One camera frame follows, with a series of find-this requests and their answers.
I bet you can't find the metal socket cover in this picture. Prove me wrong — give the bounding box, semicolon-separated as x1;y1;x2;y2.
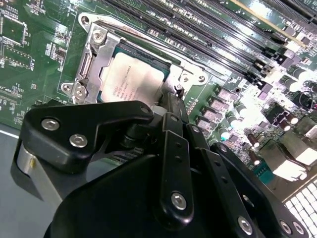
74;29;199;105

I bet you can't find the silver CPU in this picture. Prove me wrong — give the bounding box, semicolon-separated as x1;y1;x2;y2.
98;47;174;106

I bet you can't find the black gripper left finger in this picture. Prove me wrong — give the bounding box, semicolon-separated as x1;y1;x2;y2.
11;93;196;224

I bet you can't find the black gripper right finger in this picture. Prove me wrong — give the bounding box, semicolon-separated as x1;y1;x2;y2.
174;93;310;238

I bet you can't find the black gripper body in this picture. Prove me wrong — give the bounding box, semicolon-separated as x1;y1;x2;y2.
43;153;263;238

